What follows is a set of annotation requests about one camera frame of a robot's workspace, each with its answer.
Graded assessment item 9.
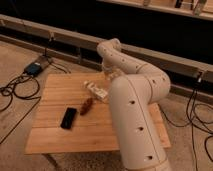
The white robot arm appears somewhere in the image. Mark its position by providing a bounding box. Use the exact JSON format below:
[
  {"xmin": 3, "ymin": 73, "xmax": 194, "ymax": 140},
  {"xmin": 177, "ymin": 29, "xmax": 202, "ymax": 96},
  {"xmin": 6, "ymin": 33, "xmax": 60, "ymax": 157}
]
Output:
[{"xmin": 97, "ymin": 38, "xmax": 172, "ymax": 171}]

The white remote control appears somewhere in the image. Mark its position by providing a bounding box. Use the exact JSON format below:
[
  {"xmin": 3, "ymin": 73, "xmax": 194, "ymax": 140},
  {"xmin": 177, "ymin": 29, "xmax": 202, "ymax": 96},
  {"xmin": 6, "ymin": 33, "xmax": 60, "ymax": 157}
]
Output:
[{"xmin": 84, "ymin": 81, "xmax": 108, "ymax": 102}]

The brown oblong object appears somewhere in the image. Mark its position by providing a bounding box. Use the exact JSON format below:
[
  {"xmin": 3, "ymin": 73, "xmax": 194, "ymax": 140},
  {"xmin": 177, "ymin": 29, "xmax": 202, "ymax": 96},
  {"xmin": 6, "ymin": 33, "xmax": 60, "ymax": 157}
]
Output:
[{"xmin": 80, "ymin": 98, "xmax": 93, "ymax": 115}]

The wooden table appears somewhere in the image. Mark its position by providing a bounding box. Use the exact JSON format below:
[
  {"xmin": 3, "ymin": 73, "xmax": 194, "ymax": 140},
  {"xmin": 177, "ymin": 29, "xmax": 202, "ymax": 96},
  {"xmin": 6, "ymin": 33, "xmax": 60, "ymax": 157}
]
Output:
[{"xmin": 25, "ymin": 72, "xmax": 172, "ymax": 155}]

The black phone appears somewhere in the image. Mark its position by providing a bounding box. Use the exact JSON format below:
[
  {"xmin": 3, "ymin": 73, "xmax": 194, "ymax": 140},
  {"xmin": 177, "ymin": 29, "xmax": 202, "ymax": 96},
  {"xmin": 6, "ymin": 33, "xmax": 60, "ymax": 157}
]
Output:
[{"xmin": 60, "ymin": 108, "xmax": 77, "ymax": 129}]

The black power adapter box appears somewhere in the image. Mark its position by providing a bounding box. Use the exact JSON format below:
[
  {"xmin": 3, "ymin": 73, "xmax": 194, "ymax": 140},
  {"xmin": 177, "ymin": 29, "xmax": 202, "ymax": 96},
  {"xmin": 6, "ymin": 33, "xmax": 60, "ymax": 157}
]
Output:
[{"xmin": 24, "ymin": 63, "xmax": 42, "ymax": 76}]

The long wooden rail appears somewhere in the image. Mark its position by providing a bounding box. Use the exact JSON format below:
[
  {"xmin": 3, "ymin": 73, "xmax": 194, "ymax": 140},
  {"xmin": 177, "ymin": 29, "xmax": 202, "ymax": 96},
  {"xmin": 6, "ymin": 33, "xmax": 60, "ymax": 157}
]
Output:
[{"xmin": 0, "ymin": 14, "xmax": 213, "ymax": 83}]

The black cable on floor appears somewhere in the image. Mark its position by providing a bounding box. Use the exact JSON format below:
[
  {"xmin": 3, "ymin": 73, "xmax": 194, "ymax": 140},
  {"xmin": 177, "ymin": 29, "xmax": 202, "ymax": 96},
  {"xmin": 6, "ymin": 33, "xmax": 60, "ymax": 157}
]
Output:
[{"xmin": 0, "ymin": 73, "xmax": 43, "ymax": 145}]

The black cables right floor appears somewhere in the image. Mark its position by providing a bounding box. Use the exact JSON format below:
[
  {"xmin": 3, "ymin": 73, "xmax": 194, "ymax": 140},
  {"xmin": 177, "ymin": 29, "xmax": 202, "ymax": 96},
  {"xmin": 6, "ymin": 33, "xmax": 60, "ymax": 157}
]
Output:
[{"xmin": 159, "ymin": 74, "xmax": 213, "ymax": 164}]

